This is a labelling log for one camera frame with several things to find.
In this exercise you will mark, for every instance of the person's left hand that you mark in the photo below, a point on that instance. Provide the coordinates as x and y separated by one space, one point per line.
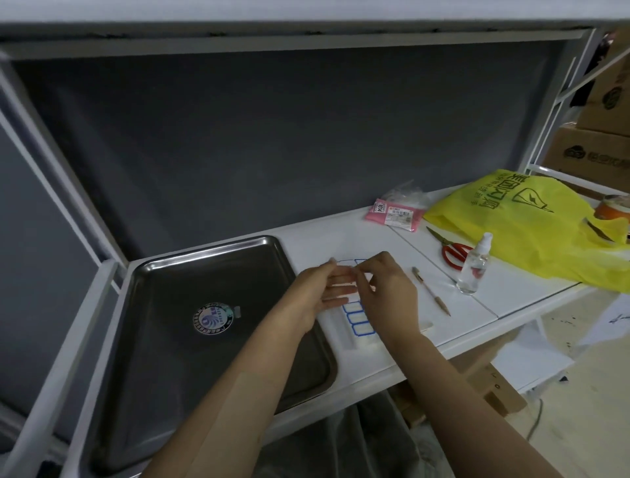
315 295

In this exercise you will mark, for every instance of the person's right hand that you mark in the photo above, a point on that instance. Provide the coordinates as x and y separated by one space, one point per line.
394 300

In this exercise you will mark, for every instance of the sheet of blue-bordered labels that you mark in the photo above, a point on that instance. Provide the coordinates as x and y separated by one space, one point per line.
359 322

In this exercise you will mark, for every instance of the person's left forearm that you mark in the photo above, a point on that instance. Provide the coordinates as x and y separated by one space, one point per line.
226 408

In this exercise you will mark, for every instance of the person's right forearm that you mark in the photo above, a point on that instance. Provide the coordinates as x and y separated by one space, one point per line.
472 413

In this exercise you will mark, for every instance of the grey pen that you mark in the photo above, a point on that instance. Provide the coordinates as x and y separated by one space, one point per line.
433 293

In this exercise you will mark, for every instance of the white metal shelving rack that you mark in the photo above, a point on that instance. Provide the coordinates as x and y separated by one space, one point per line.
325 236

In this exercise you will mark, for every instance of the red scissors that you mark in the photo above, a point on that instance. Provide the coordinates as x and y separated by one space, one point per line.
455 253

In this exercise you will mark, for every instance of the clear spray bottle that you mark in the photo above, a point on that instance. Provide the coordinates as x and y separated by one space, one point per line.
472 271

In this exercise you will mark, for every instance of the pink packet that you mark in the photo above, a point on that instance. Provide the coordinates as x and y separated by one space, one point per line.
394 212

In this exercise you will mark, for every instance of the round blue-white sticker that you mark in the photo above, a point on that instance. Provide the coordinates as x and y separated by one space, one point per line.
211 319

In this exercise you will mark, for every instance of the brown cardboard box piece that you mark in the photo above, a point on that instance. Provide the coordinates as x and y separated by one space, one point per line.
492 389

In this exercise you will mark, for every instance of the steel tray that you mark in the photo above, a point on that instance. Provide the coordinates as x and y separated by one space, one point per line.
172 276

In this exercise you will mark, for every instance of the yellow-green plastic bag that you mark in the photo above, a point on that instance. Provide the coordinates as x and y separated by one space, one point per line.
531 221

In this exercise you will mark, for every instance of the white printed paper sheet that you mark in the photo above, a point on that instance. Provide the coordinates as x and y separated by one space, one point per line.
608 322

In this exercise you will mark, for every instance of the orange paper bowl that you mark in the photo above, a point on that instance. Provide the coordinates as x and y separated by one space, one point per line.
613 209

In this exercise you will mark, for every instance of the cardboard box with dark print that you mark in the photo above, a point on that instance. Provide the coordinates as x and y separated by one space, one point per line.
590 157

